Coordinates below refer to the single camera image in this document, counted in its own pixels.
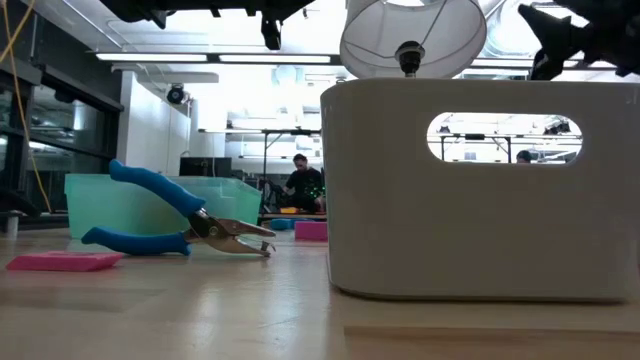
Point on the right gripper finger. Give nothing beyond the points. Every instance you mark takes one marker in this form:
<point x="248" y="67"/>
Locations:
<point x="550" y="57"/>
<point x="550" y="22"/>

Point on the grey plastic bin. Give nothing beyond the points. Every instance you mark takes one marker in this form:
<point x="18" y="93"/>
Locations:
<point x="380" y="200"/>

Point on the pink eraser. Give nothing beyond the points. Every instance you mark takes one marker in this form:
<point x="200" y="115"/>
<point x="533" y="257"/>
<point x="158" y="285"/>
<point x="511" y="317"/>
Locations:
<point x="311" y="231"/>
<point x="65" y="262"/>

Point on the green translucent plastic tray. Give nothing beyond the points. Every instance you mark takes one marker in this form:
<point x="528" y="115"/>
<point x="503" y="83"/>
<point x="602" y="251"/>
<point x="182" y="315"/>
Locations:
<point x="100" y="205"/>

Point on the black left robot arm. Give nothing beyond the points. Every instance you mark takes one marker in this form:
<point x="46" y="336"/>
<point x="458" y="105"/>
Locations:
<point x="200" y="6"/>

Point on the long ceiling light strip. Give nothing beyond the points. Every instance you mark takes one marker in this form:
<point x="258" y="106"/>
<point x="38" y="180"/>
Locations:
<point x="500" y="62"/>
<point x="165" y="58"/>

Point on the table lamp white shade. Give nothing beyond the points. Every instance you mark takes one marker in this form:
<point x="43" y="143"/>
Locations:
<point x="450" y="45"/>

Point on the person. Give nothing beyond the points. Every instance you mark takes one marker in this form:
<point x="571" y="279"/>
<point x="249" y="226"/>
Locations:
<point x="524" y="157"/>
<point x="306" y="184"/>

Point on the small yellow block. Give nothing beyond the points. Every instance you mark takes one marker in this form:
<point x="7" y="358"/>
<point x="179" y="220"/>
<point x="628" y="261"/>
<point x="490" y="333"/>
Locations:
<point x="289" y="210"/>

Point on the black monitor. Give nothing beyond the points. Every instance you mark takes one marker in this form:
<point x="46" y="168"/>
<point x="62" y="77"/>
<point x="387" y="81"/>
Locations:
<point x="205" y="166"/>

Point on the small grey metal cylinder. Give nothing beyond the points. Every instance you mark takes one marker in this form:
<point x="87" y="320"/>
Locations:
<point x="12" y="224"/>

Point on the black frame background table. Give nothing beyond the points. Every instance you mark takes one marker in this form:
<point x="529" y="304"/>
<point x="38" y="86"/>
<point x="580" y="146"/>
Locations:
<point x="475" y="136"/>
<point x="290" y="132"/>

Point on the round black ceiling camera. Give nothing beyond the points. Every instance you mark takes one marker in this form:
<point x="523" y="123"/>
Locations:
<point x="175" y="94"/>

